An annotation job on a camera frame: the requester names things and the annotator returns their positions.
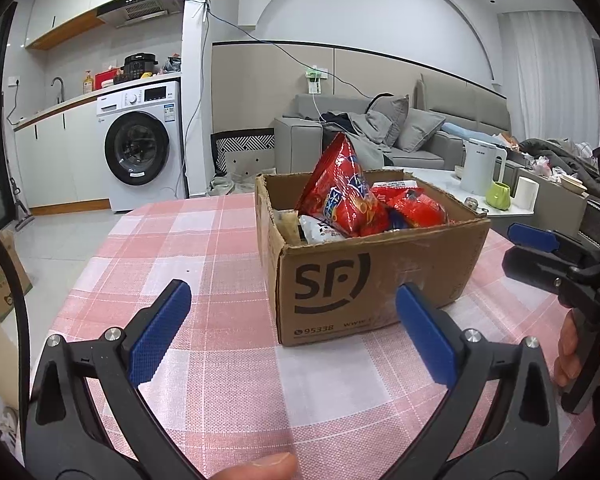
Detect person's right hand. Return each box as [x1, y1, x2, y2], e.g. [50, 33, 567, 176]
[552, 310, 581, 388]

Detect floor mop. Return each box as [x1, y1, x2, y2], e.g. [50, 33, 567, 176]
[7, 160, 36, 231]

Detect green cup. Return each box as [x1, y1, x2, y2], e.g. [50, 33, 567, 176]
[485, 180, 512, 211]

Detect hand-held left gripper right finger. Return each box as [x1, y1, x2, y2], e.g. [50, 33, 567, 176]
[380, 282, 561, 480]

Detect grey clothes heap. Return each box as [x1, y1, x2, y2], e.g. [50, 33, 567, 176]
[517, 137, 600, 196]

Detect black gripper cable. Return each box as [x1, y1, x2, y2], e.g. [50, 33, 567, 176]
[0, 217, 33, 376]

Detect dark clothes pile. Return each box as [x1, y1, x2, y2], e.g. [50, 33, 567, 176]
[322, 111, 396, 153]

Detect steel range hood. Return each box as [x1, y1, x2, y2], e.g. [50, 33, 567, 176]
[97, 0, 188, 28]

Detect white electric kettle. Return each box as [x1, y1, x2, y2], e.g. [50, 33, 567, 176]
[461, 137, 508, 196]

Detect person's left hand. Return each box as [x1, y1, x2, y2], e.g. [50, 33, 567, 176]
[212, 452, 298, 480]

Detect small red snack packet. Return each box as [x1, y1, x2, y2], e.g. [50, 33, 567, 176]
[385, 187, 449, 231]

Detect white kitchen counter cabinet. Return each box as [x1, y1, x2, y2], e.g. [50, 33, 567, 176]
[14, 92, 113, 211]

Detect pink checked tablecloth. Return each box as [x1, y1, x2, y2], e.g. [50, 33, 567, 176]
[55, 192, 598, 480]

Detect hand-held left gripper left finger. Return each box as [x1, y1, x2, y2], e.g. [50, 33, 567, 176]
[24, 280, 206, 480]

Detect light blue blanket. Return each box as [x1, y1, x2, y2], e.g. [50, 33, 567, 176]
[442, 122, 503, 141]

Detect white paper roll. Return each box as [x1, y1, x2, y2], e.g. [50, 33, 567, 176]
[515, 176, 540, 213]

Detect white washing machine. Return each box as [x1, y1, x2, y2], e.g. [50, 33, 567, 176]
[96, 80, 187, 213]

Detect brown cardboard box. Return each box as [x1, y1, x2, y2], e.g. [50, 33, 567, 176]
[255, 169, 492, 347]

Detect wall power strip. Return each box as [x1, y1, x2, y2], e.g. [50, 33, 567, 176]
[302, 65, 329, 95]

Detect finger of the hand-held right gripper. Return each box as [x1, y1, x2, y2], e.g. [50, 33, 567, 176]
[507, 222, 581, 261]
[502, 245, 576, 291]

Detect grey pillow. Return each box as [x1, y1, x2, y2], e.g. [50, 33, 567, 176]
[395, 107, 447, 153]
[366, 94, 410, 148]

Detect white upper kitchen cabinets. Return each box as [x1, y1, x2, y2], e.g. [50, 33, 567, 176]
[25, 0, 186, 51]

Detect white curtain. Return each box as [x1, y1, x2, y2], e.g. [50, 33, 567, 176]
[497, 7, 598, 141]

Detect large red chip bag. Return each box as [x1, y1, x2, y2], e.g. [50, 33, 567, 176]
[295, 132, 397, 238]

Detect white cloth pile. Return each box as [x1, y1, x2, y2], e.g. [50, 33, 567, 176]
[207, 167, 258, 197]

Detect purple snack packet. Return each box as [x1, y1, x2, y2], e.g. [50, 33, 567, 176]
[297, 215, 350, 246]

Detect grey side cabinet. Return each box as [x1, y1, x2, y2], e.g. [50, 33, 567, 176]
[507, 165, 588, 241]

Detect white red-print snack packet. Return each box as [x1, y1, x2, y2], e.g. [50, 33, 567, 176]
[371, 179, 420, 192]

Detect black pressure cooker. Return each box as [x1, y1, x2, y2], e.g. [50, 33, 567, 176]
[121, 52, 159, 80]

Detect white coffee table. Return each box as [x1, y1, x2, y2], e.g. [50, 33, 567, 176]
[382, 165, 538, 233]

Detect printed cardboard box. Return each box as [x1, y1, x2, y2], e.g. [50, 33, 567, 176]
[0, 230, 33, 323]

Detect grey sofa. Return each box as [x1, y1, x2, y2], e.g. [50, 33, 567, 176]
[274, 72, 513, 173]

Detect black wall cable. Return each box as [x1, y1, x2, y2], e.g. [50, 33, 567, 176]
[185, 0, 376, 98]

